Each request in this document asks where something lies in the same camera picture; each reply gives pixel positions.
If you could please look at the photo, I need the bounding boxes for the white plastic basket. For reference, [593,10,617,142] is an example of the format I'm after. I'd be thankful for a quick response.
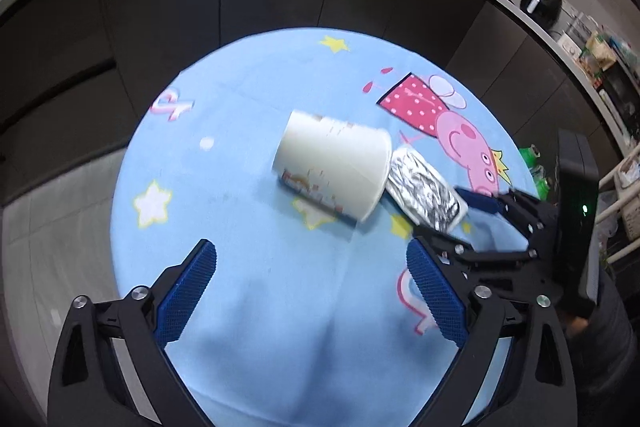
[596,142,640,265]

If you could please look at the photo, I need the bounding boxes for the clear plastic bag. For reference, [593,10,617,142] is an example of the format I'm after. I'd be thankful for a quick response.
[595,192,622,258]

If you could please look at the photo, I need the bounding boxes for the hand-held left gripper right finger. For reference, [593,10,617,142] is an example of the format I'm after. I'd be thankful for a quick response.
[406,238,578,427]

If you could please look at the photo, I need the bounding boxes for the silver foil tray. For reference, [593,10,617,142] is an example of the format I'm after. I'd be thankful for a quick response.
[385,146,469,235]

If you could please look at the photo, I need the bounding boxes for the colourful food packages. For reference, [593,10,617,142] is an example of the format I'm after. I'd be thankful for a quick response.
[580,32,619,78]

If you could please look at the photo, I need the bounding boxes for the blue cartoon printed tablecloth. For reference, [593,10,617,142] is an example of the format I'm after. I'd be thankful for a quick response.
[111,27,543,427]

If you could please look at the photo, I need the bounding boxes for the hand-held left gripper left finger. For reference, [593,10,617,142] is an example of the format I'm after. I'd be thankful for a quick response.
[47,238,218,427]

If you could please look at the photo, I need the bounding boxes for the person's right forearm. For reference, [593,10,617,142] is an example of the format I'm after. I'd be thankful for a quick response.
[562,277,633,427]

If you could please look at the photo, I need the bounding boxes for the white paper cup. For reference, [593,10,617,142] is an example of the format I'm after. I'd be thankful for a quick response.
[272,109,393,224]

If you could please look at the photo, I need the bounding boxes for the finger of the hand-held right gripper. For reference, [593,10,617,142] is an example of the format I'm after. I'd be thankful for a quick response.
[412,232,563,303]
[454,187,557,253]

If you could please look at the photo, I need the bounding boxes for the black air fryer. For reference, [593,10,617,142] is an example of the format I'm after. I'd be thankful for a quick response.
[520,0,563,30]

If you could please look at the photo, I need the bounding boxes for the white steamer appliance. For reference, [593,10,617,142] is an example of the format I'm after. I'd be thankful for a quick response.
[560,14,598,58]

